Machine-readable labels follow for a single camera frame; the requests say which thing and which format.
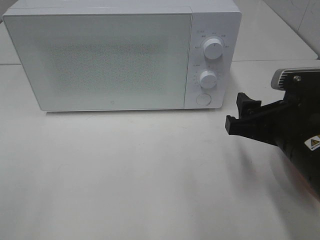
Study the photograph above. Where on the round white door button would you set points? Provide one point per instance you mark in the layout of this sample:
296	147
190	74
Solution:
203	99

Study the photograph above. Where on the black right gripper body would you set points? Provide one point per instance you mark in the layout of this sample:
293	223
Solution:
299	135

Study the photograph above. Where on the upper white power knob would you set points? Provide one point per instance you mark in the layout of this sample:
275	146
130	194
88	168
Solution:
213	47

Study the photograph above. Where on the lower white timer knob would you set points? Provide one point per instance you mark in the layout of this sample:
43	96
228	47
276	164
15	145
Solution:
208	79

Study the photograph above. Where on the white microwave door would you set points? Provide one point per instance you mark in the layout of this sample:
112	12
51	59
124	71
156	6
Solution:
103	62

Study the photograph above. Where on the white microwave oven body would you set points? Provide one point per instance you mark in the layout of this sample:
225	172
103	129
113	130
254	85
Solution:
209	18

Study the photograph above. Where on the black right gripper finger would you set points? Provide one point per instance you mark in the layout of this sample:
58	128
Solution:
258	127
249	109

